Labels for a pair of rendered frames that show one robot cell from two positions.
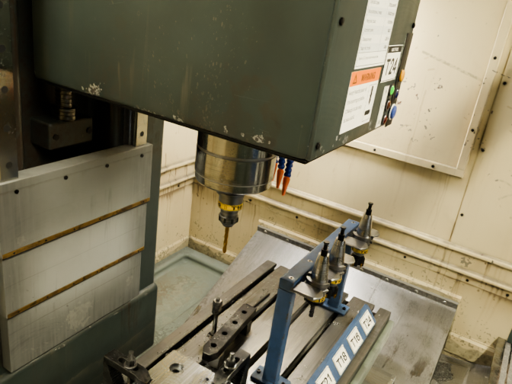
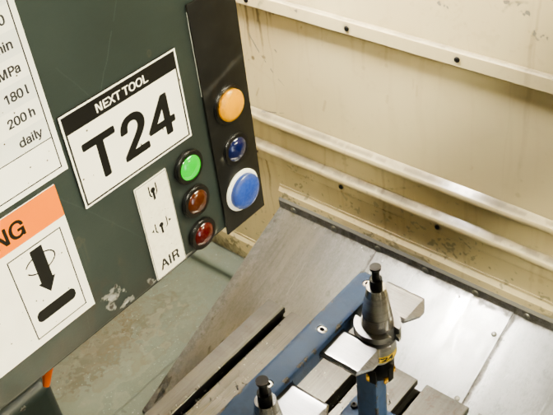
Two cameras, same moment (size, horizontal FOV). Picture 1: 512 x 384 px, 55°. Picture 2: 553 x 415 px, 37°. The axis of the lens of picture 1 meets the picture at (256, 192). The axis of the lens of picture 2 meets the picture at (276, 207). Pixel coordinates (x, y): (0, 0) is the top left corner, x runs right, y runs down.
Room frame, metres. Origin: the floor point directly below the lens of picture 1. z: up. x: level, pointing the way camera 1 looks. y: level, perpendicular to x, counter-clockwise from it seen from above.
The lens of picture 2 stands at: (0.60, -0.45, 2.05)
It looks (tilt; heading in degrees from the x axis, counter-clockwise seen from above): 39 degrees down; 17
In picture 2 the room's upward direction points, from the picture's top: 7 degrees counter-clockwise
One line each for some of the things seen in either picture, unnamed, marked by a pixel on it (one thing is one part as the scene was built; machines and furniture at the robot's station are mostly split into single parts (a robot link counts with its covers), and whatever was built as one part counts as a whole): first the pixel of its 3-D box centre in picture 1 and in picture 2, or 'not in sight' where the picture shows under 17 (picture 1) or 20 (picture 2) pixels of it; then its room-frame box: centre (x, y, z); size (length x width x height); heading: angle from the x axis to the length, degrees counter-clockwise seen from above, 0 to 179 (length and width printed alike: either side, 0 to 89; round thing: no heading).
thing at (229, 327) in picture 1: (228, 336); not in sight; (1.15, 0.02, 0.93); 0.26 x 0.05 x 0.06; 157
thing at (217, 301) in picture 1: (216, 316); not in sight; (1.19, 0.06, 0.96); 0.03 x 0.03 x 0.13
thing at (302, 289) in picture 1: (308, 291); not in sight; (1.01, -0.16, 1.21); 0.07 x 0.05 x 0.01; 62
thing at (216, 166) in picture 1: (236, 152); not in sight; (0.93, 0.05, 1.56); 0.16 x 0.16 x 0.12
